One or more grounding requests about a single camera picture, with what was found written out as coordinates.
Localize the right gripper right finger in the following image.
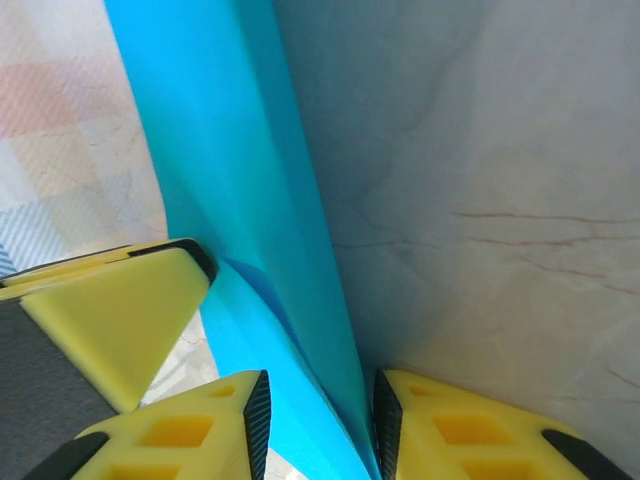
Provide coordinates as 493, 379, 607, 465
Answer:
371, 368, 634, 480

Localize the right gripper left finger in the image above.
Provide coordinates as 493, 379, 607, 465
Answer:
22, 368, 272, 480

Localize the blue square paper sheet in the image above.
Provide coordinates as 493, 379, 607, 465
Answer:
102, 0, 381, 480

